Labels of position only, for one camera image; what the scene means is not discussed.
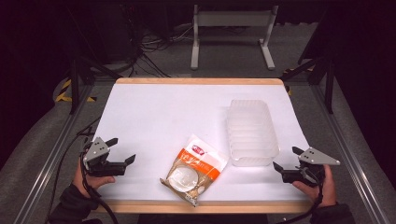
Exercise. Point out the person's right hand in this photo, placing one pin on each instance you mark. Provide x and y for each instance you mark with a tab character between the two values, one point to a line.
327	191

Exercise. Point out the white metal stand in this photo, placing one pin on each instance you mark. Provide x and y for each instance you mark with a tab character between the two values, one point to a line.
233	18

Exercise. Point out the black metal stand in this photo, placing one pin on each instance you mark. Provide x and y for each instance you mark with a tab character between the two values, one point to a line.
329	90
74	87

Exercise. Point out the person's left hand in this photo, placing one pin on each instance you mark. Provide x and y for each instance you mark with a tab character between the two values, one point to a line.
88	182

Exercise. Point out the yellow and black floor tape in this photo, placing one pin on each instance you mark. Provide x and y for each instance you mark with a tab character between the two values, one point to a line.
63	90

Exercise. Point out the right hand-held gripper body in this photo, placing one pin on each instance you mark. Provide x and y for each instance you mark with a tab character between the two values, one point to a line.
311	158

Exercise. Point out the orange and white snack bag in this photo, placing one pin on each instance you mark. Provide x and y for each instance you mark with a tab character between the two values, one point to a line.
199	165

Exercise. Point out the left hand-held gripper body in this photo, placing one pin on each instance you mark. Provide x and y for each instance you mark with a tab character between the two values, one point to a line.
97	153

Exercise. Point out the clear plastic container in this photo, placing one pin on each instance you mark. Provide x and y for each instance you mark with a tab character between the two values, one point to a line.
252	130

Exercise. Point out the aluminium frame rail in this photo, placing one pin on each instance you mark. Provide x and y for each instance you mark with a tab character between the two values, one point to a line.
46	174
351	165

